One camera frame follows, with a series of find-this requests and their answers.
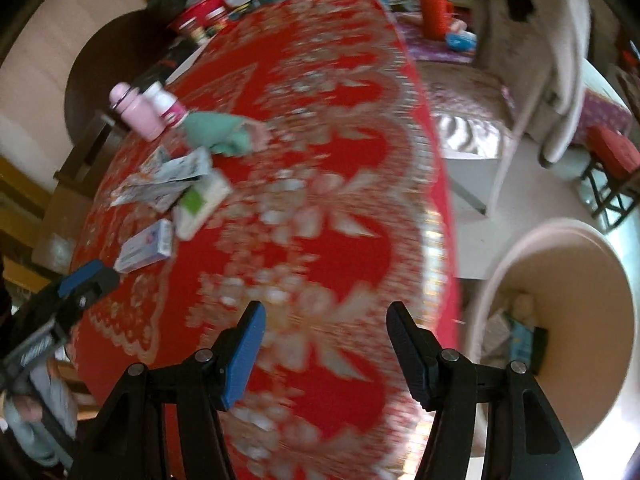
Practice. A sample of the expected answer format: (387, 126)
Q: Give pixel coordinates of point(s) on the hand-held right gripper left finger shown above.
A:
(242, 355)

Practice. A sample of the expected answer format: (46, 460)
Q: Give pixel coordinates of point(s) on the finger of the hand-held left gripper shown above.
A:
(80, 277)

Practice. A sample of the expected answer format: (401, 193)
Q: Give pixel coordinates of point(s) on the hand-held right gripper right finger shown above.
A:
(410, 350)

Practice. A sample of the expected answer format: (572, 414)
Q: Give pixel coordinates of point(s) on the white blue medicine box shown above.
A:
(145, 247)

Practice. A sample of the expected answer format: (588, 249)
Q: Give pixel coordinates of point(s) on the blue printed carton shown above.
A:
(520, 337)

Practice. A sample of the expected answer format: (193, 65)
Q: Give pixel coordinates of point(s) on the white medicine box colourful print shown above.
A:
(200, 205)

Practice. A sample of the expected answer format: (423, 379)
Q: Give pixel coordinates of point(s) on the white yellow printed packet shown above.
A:
(180, 165)

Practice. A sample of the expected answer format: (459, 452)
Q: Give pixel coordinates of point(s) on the beige plastic bucket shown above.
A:
(565, 270)

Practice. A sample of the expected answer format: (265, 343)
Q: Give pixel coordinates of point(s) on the green towel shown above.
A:
(215, 132)

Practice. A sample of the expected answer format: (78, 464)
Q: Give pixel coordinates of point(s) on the pink knitted cloth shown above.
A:
(257, 136)

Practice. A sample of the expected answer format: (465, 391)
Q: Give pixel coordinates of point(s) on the person's left forearm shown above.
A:
(55, 410)

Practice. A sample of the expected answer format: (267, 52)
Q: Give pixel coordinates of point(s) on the brown wooden chair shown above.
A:
(80, 160)

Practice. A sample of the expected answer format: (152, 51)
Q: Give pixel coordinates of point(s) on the pink bottle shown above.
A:
(137, 112)

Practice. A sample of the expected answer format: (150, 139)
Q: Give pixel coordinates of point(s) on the white pill bottle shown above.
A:
(167, 105)

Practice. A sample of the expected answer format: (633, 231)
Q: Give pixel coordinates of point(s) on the white chair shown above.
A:
(505, 180)

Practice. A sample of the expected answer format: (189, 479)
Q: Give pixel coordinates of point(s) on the dark brown round board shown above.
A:
(110, 50)

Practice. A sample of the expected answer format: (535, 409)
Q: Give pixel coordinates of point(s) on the small dark wooden stool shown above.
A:
(605, 200)

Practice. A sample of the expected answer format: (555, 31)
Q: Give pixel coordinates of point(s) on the quilted pink seat cushion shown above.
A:
(465, 100)

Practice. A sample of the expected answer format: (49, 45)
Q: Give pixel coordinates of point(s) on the white lid jar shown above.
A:
(201, 35)

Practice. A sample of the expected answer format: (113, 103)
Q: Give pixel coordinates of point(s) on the red stool cushion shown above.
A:
(615, 150)

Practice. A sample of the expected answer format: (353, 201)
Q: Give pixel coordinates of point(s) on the red plastic basin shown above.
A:
(200, 7)

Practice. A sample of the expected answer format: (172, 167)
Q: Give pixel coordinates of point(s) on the purple covered low table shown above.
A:
(430, 50)

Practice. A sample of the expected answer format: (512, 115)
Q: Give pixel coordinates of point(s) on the blue packet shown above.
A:
(462, 41)

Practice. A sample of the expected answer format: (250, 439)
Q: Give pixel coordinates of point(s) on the beige fleece coat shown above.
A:
(555, 60)

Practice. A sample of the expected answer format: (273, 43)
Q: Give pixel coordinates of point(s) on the red thermos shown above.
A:
(434, 10)

